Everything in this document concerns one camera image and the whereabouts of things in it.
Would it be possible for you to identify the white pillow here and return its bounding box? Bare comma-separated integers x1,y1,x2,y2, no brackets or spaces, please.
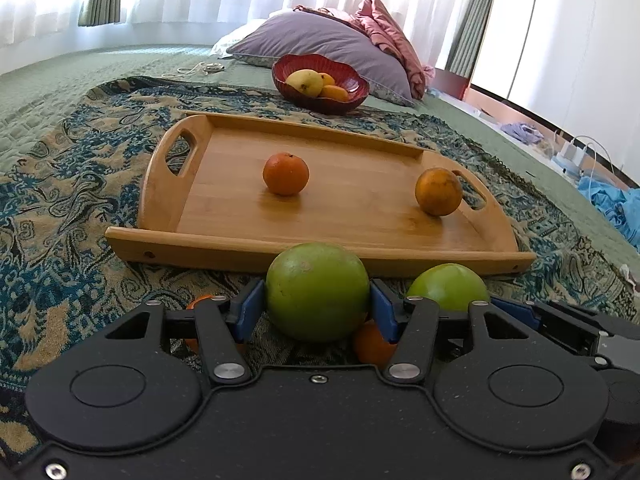
209,19,271,58

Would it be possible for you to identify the dark red headboard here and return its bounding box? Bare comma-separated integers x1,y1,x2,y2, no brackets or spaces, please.
434,67,473,98

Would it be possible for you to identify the pink quilt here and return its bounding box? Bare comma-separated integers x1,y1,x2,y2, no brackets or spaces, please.
295,0,436,101

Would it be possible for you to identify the lilac cloth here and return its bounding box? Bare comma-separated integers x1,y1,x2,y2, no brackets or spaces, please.
500,122,546,147

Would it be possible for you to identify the brown wooden ledge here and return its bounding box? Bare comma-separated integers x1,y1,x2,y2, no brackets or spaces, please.
467,85,640,188

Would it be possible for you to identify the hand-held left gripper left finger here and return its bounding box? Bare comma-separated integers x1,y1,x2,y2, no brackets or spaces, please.
107,279,267,387

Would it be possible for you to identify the wooden serving tray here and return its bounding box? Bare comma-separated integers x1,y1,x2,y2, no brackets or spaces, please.
105,112,537,277

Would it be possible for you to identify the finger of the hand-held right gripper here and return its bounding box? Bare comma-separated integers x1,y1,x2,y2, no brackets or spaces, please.
492,298,602,357

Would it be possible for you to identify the blue cloth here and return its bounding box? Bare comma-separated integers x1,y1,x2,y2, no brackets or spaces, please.
577,176,640,251

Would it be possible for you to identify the purple pillow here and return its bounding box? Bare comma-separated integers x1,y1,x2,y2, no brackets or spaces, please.
226,11,416,107

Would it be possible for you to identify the large green round fruit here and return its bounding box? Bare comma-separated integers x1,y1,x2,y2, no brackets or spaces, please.
265,242,372,343

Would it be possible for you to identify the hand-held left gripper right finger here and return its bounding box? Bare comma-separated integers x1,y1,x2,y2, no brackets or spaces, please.
370,279,543,385

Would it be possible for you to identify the small green round fruit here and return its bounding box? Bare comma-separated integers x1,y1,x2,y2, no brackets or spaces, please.
404,263,491,312

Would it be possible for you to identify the red ribbed bowl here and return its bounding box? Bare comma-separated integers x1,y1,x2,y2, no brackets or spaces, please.
271,54,371,115

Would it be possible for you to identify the white charger with cable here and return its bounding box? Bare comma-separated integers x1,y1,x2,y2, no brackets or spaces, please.
552,132,618,178

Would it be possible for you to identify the green quilted bedspread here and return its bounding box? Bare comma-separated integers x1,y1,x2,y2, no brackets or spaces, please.
0,44,640,261

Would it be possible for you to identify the blue paisley patterned blanket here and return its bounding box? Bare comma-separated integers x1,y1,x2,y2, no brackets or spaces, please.
0,76,640,466

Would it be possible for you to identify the white cable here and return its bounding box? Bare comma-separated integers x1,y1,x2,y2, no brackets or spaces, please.
162,60,226,79

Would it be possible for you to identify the yellowish orange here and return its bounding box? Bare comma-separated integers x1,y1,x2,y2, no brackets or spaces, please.
415,167,463,217

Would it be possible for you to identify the small orange mandarin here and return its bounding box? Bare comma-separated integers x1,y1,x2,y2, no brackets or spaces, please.
352,320,398,371

